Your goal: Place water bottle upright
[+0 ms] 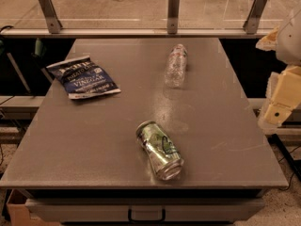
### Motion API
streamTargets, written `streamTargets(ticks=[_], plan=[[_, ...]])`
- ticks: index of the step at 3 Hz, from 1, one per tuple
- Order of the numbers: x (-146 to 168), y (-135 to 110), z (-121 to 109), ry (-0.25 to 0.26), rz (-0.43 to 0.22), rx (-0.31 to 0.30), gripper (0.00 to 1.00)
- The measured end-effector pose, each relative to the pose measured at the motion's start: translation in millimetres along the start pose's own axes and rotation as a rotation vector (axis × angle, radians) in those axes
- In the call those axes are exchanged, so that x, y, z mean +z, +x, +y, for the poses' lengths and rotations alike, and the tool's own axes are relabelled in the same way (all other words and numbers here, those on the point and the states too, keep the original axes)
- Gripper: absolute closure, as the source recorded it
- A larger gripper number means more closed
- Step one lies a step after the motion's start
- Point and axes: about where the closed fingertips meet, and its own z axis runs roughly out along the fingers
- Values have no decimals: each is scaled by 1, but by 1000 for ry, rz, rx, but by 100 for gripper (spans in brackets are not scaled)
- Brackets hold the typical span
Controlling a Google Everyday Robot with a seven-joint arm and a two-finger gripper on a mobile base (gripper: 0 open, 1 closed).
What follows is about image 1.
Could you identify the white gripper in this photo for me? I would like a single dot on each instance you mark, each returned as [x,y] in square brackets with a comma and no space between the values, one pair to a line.
[291,42]

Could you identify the clear plastic water bottle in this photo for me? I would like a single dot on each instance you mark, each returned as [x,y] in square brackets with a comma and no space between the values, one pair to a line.
[176,66]

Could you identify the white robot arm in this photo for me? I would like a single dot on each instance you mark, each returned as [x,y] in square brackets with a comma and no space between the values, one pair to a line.
[288,48]

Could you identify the green aluminium soda can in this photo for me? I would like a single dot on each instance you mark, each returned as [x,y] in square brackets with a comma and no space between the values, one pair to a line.
[165,159]

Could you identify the blue vinegar chip bag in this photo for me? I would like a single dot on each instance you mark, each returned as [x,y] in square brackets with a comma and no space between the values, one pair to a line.
[82,78]

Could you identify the cardboard box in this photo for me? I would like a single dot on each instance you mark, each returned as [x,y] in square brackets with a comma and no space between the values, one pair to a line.
[20,215]

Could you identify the right metal bracket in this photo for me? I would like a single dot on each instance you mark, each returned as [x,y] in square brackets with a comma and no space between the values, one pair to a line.
[253,19]

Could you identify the metal bracket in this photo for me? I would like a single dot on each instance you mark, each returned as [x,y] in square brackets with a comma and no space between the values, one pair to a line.
[172,16]
[253,19]
[53,24]

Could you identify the middle metal bracket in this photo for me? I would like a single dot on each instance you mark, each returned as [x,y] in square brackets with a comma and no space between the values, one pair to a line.
[172,16]

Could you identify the grey drawer with black handle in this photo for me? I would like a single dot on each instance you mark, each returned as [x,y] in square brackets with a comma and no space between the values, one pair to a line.
[145,210]

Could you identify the white rail shelf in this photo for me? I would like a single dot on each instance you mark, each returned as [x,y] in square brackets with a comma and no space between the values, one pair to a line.
[130,33]

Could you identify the left metal bracket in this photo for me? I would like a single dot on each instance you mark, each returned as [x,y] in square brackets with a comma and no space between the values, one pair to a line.
[53,24]

